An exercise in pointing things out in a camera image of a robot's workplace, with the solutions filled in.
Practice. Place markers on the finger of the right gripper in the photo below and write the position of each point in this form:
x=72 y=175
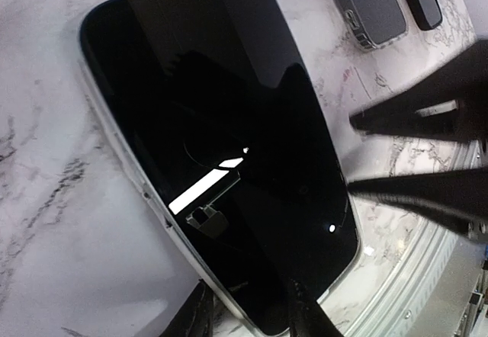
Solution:
x=450 y=104
x=456 y=200

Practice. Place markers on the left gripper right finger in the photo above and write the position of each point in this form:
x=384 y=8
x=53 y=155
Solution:
x=306 y=317

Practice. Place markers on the grey silicone phone case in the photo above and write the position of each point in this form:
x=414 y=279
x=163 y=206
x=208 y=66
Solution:
x=248 y=214

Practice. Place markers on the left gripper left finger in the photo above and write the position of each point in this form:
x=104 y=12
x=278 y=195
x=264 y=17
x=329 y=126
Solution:
x=196 y=316

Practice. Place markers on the phone with white edge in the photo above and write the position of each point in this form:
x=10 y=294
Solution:
x=138 y=45

